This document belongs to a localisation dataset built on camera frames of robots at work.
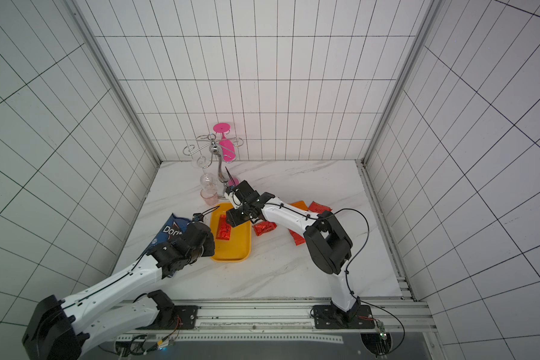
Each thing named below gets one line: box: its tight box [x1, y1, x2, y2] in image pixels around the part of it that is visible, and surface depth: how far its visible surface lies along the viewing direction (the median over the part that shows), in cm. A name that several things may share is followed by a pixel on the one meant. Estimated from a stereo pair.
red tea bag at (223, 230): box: [216, 214, 231, 240], surface depth 92 cm
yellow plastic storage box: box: [210, 202, 252, 263], surface depth 89 cm
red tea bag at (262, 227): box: [252, 220, 277, 237], surface depth 94 cm
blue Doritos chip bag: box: [136, 213, 192, 261], surface depth 93 cm
